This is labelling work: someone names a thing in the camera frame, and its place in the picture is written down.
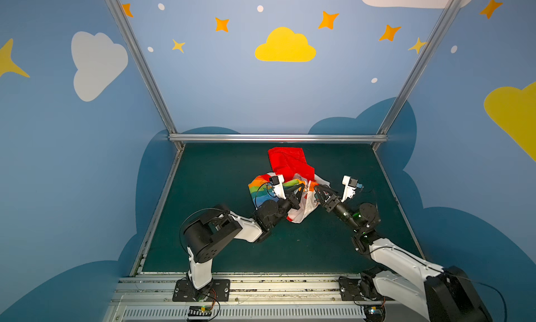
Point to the aluminium frame post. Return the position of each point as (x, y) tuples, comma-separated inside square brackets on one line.
[(440, 29), (122, 21)]

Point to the left aluminium frame post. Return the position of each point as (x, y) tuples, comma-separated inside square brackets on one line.
[(122, 21)]

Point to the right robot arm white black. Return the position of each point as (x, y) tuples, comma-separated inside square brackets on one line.
[(434, 292)]

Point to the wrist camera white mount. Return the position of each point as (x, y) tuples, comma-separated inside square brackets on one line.
[(351, 185), (277, 186)]

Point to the rainbow white red children's jacket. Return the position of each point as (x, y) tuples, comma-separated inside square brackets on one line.
[(291, 164)]

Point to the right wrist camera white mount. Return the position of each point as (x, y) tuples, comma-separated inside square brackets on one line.
[(351, 185)]

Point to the left small circuit board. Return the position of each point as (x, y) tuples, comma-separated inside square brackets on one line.
[(199, 313)]

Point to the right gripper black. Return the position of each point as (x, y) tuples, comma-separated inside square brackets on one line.
[(329, 200)]

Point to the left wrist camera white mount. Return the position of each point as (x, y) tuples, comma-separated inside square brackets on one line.
[(277, 186)]

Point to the small circuit board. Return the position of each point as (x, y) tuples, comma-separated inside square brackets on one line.
[(374, 314), (199, 313)]

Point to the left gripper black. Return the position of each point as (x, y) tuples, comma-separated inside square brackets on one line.
[(291, 197)]

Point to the back horizontal aluminium bar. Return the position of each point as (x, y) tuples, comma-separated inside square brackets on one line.
[(275, 138)]

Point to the aluminium mounting rail base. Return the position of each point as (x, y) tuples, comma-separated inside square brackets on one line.
[(253, 297)]

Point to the green table mat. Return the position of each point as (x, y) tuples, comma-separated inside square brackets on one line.
[(219, 174)]

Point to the right small circuit board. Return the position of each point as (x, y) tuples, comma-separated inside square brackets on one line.
[(374, 314)]

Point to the right aluminium frame post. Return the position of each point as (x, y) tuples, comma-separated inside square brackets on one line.
[(440, 29)]

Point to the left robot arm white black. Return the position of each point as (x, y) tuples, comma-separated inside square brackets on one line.
[(211, 232)]

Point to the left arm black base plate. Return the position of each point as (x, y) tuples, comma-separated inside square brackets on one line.
[(184, 291)]

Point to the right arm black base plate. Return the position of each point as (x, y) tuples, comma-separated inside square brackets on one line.
[(356, 289)]

